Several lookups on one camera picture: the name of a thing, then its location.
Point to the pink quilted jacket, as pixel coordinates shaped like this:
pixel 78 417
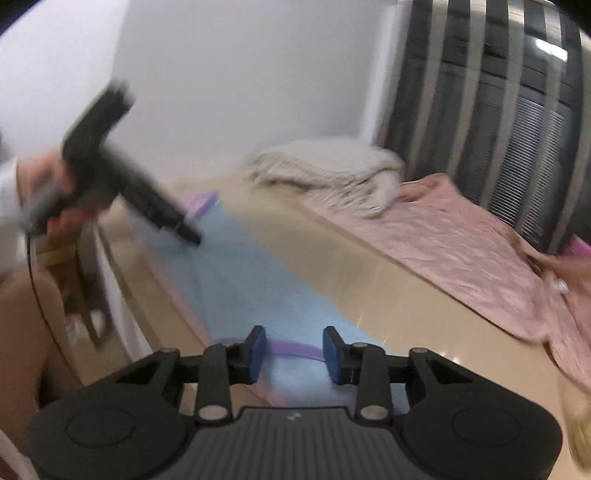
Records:
pixel 471 255

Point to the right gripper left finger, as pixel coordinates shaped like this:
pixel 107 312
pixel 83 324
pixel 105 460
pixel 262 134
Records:
pixel 139 420

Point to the metal window railing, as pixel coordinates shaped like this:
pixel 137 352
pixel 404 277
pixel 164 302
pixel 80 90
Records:
pixel 496 95

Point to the pink blue mesh garment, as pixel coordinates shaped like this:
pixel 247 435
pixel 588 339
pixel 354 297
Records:
pixel 229 284

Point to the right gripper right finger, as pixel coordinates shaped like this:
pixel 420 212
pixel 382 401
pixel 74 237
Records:
pixel 447 419

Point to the cream knitted fringed blanket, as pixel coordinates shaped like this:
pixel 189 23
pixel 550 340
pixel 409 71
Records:
pixel 342 173

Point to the person's left hand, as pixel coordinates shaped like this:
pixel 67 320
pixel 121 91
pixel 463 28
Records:
pixel 33 173

